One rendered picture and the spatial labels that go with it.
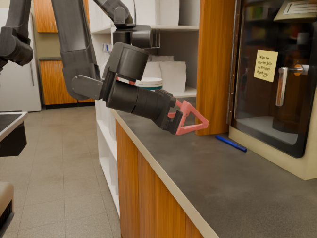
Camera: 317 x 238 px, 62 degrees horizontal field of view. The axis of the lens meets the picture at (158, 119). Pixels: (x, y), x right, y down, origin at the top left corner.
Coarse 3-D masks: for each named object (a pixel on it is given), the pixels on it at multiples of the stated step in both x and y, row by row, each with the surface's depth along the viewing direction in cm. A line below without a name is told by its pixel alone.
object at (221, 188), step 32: (128, 128) 105; (160, 128) 103; (160, 160) 75; (192, 160) 75; (224, 160) 75; (256, 160) 75; (192, 192) 59; (224, 192) 59; (256, 192) 59; (288, 192) 59; (224, 224) 49; (256, 224) 49; (288, 224) 49
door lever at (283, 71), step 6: (300, 66) 60; (282, 72) 59; (288, 72) 60; (294, 72) 61; (300, 72) 60; (282, 78) 60; (282, 84) 60; (282, 90) 60; (276, 96) 62; (282, 96) 61; (276, 102) 62; (282, 102) 61
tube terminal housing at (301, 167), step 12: (312, 108) 60; (312, 120) 60; (240, 132) 86; (312, 132) 61; (252, 144) 81; (264, 144) 76; (312, 144) 62; (264, 156) 77; (276, 156) 72; (288, 156) 68; (312, 156) 63; (288, 168) 69; (300, 168) 65; (312, 168) 64
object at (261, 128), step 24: (264, 0) 69; (288, 0) 62; (312, 0) 56; (240, 24) 79; (264, 24) 70; (288, 24) 63; (312, 24) 57; (240, 48) 80; (264, 48) 71; (288, 48) 63; (312, 48) 57; (240, 72) 82; (312, 72) 58; (240, 96) 83; (264, 96) 73; (288, 96) 65; (312, 96) 59; (240, 120) 84; (264, 120) 74; (288, 120) 65; (288, 144) 66
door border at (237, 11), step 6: (240, 0) 78; (240, 6) 79; (234, 12) 81; (234, 30) 82; (234, 36) 82; (234, 42) 83; (234, 48) 83; (234, 54) 83; (234, 60) 84; (234, 66) 84; (234, 72) 84; (234, 78) 85; (228, 96) 88; (228, 114) 90; (228, 120) 90
